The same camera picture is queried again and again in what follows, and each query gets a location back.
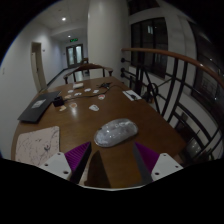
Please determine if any thin black cable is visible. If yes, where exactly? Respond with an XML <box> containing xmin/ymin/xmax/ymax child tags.
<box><xmin>63</xmin><ymin>83</ymin><xmax>134</xmax><ymax>102</ymax></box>

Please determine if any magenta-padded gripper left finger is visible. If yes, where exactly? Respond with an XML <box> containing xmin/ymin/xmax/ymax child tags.
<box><xmin>39</xmin><ymin>141</ymin><xmax>93</xmax><ymax>185</ymax></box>

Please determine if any small black box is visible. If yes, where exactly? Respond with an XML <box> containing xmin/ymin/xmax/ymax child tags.
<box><xmin>52</xmin><ymin>96</ymin><xmax>66</xmax><ymax>108</ymax></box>

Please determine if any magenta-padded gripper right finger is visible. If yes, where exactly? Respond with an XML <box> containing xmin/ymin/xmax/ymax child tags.
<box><xmin>132</xmin><ymin>141</ymin><xmax>185</xmax><ymax>185</ymax></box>

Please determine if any black railing with wooden handrail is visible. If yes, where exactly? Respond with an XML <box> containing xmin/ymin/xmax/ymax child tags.
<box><xmin>120</xmin><ymin>47</ymin><xmax>224</xmax><ymax>164</ymax></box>

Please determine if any white card with black pen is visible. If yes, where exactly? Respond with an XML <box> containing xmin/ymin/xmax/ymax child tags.
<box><xmin>122</xmin><ymin>89</ymin><xmax>143</xmax><ymax>102</ymax></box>

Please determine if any side door in wall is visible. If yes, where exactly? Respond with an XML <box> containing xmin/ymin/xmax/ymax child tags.
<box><xmin>30</xmin><ymin>41</ymin><xmax>48</xmax><ymax>93</ymax></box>

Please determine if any translucent white computer mouse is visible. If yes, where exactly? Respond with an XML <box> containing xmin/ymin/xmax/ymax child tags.
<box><xmin>93</xmin><ymin>117</ymin><xmax>139</xmax><ymax>148</ymax></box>

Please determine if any glazed double door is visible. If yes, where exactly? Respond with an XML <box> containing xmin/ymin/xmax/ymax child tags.
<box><xmin>65</xmin><ymin>43</ymin><xmax>84</xmax><ymax>68</ymax></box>

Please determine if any dark framed window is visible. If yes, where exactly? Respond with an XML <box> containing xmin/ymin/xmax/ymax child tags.
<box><xmin>129</xmin><ymin>18</ymin><xmax>169</xmax><ymax>79</ymax></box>

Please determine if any small white flat box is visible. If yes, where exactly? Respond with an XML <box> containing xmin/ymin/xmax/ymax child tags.
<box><xmin>72</xmin><ymin>82</ymin><xmax>85</xmax><ymax>90</ymax></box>

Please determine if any black closed laptop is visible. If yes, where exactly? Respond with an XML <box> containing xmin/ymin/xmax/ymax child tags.
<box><xmin>17</xmin><ymin>90</ymin><xmax>62</xmax><ymax>124</ymax></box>

